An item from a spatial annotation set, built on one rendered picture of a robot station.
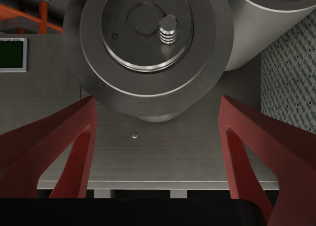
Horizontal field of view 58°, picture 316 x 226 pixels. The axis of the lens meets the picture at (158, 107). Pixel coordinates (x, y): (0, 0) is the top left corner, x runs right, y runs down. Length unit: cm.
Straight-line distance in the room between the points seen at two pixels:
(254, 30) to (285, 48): 12
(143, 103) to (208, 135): 35
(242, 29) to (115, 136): 35
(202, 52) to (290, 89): 19
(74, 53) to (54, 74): 36
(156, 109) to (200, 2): 10
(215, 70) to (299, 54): 16
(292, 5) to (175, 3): 10
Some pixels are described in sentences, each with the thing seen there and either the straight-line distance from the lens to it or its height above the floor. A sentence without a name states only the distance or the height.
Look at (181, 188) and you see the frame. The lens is 59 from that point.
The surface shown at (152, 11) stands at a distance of 24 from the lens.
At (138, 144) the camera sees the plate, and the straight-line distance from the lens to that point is 57.
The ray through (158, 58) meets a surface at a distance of 23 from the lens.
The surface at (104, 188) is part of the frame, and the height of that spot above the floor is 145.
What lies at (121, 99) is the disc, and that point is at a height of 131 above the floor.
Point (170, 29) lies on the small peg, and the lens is 20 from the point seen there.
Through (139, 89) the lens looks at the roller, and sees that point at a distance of 24.
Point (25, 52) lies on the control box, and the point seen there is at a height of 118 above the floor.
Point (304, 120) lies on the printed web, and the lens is 37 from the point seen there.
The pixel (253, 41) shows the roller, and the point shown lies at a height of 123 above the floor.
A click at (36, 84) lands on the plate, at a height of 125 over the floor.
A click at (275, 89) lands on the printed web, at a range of 45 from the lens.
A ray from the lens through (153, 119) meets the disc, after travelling 49.
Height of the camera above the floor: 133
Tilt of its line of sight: 4 degrees down
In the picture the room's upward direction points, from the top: 180 degrees clockwise
